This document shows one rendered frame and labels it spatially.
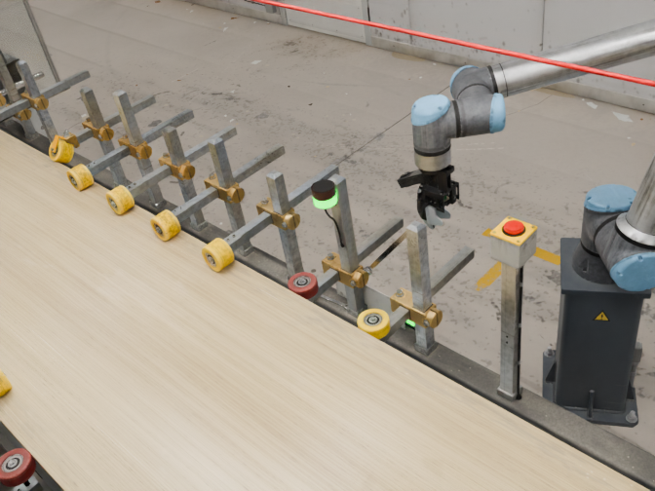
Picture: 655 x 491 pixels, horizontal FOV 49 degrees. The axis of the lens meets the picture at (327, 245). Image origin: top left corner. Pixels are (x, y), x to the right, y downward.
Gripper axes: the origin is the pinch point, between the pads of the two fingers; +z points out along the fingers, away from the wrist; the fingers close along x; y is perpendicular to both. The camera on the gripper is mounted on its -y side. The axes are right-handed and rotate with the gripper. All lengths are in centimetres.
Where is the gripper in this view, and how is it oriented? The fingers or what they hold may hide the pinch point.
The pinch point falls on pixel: (430, 223)
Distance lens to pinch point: 193.4
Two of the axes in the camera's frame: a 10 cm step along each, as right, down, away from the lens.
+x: 6.6, -5.4, 5.2
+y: 7.4, 3.3, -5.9
